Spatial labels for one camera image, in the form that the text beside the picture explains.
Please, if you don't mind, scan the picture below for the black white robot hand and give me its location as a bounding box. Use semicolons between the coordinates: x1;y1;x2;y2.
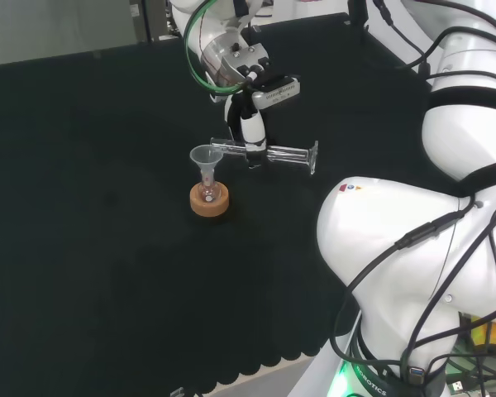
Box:
225;93;270;170

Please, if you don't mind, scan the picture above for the clear graduated cylinder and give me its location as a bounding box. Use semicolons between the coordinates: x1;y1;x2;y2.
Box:
209;137;320;176

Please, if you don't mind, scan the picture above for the round-bottom glass flask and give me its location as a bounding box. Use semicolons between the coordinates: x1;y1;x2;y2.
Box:
198;173;222;203

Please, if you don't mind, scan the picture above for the clear plastic funnel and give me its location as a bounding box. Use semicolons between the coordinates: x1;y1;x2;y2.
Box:
188;144;225;188

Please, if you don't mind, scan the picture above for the grey background rack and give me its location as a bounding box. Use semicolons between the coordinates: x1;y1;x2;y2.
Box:
127;0;179;43

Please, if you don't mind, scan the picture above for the black bench cloth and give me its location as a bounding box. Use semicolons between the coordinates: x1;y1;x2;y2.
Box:
0;11;443;395

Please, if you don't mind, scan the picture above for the yellow stop button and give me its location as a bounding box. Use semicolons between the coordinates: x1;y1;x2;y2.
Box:
458;313;496;349

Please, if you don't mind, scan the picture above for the black USB plug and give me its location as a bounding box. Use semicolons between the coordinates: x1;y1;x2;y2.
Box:
447;377;470;395

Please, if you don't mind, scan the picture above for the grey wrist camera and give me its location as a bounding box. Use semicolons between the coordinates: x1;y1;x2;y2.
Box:
247;74;303;111

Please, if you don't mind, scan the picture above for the cork ring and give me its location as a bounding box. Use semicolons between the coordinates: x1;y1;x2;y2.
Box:
188;181;231;218

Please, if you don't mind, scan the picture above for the green cable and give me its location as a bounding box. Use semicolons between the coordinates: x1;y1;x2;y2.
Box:
184;0;254;94

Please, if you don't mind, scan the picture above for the black cable with plugs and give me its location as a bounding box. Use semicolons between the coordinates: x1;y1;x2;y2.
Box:
371;0;496;91

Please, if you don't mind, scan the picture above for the black cable with inline connector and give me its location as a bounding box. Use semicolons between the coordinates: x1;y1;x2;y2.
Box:
331;201;479;361

